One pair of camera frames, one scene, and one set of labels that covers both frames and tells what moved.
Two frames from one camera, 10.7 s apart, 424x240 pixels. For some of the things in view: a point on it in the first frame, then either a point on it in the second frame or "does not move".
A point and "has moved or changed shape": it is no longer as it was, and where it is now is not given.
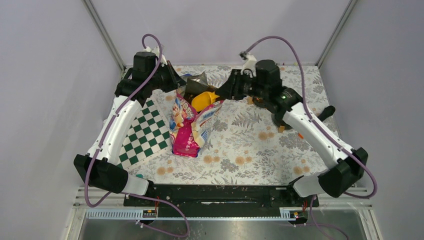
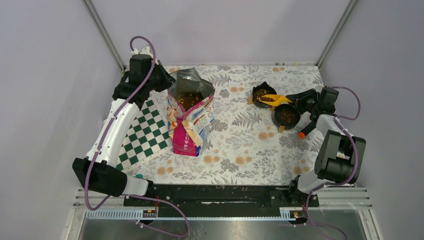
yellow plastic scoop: (203, 100) has moved or changed shape
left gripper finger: (177, 80) → (164, 79)
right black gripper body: (248, 86) → (303, 107)
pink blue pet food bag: (190, 130) has moved or changed shape
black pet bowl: (277, 116) does not move
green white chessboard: (149, 136) does not move
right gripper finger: (230, 89) → (308, 96)
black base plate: (199, 201) does not move
